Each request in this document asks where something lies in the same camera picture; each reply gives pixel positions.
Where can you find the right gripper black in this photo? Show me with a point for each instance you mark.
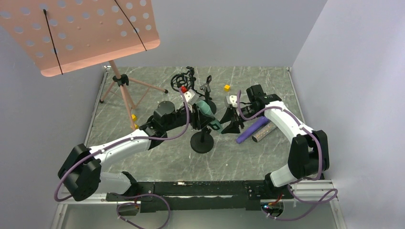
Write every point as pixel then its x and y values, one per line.
pixel 236 114

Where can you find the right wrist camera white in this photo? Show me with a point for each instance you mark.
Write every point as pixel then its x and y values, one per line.
pixel 231 101

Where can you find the glitter silver toy microphone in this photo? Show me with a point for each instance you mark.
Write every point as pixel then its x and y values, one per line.
pixel 263 132

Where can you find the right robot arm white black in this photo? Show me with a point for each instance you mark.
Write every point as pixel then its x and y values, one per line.
pixel 308 155

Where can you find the black shock mount tripod stand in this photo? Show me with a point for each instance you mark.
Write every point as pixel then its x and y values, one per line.
pixel 186 79

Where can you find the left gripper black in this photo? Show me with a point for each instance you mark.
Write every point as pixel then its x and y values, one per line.
pixel 196 117

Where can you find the purple toy microphone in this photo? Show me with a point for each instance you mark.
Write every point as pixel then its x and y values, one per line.
pixel 260 122

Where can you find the pink perforated music stand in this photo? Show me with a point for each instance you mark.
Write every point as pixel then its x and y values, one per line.
pixel 62 36

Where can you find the teal toy microphone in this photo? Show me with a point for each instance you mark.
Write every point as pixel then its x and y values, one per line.
pixel 206 110

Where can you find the black round-base clip mic stand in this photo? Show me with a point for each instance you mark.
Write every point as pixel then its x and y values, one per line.
pixel 207 90

